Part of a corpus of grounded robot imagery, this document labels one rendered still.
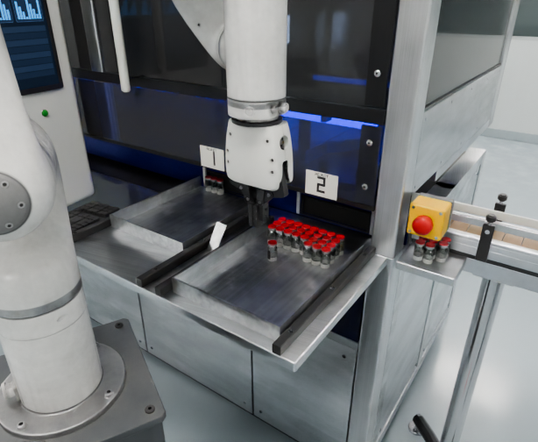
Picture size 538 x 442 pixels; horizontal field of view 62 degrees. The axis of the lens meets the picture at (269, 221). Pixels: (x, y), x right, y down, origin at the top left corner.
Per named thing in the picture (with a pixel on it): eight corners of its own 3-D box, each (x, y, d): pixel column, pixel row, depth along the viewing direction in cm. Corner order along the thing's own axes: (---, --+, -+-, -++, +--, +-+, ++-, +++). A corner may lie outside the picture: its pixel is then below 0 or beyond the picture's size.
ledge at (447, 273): (414, 243, 112) (415, 237, 111) (468, 259, 105) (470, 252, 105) (394, 267, 102) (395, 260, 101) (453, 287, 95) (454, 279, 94)
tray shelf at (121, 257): (189, 188, 144) (188, 182, 143) (398, 251, 109) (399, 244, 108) (52, 249, 109) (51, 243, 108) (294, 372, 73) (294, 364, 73)
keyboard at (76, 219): (94, 205, 146) (93, 198, 145) (125, 214, 140) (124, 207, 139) (-29, 262, 114) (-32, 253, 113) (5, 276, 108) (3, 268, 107)
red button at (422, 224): (414, 226, 95) (418, 210, 93) (434, 231, 93) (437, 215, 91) (409, 233, 92) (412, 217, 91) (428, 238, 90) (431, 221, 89)
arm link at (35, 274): (-18, 329, 55) (-88, 143, 45) (-4, 257, 71) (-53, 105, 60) (84, 305, 60) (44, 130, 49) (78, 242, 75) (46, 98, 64)
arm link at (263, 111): (300, 95, 64) (299, 116, 66) (251, 89, 69) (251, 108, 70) (265, 105, 58) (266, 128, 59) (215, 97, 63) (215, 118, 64)
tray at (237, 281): (268, 228, 115) (268, 216, 114) (361, 258, 102) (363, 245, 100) (173, 292, 90) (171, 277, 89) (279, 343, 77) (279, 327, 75)
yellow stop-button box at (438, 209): (416, 220, 101) (421, 191, 98) (449, 229, 98) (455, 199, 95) (405, 233, 96) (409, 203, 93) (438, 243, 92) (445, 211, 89)
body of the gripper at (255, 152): (300, 110, 65) (298, 182, 70) (244, 102, 70) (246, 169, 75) (271, 121, 59) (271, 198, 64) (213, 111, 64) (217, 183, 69)
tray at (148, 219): (200, 186, 141) (199, 175, 139) (267, 205, 128) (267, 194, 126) (111, 226, 116) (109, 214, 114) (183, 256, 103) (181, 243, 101)
